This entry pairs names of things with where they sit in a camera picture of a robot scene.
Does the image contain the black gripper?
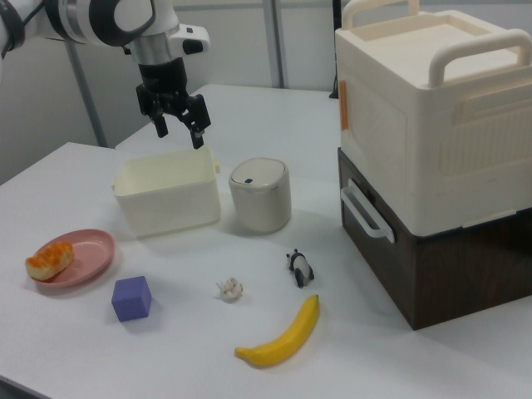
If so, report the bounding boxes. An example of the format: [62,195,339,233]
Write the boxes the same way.
[135,57,212,150]

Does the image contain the yellow toy banana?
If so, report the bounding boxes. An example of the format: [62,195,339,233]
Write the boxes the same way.
[234,293,321,369]

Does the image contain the cream storage box with handles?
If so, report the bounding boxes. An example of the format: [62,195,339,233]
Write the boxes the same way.
[334,0,532,229]

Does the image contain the pink round plate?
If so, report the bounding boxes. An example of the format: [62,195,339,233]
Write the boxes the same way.
[31,228,116,297]

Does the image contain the small cream lidded trash can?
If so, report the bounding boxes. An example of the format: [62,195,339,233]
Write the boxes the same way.
[228,156,292,233]

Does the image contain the dark brown wooden drawer box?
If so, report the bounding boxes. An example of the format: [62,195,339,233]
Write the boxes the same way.
[337,147,532,332]

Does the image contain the white drawer handle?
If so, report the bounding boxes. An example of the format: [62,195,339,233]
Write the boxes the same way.
[340,178,396,244]

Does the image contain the orange tape strip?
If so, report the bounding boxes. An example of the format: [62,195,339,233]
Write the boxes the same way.
[338,81,350,132]

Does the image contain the panda figurine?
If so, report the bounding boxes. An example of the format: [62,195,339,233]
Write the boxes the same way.
[285,248,316,288]

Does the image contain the toy bread loaf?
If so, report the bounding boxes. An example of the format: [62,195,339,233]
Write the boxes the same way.
[25,241,75,282]

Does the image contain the purple cube block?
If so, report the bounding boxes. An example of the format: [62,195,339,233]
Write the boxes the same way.
[111,275,152,323]

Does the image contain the cream open plastic bin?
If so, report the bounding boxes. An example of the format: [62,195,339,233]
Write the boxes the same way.
[110,145,222,239]

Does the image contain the small white crumpled toy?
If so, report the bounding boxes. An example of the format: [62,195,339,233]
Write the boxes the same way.
[214,277,244,303]

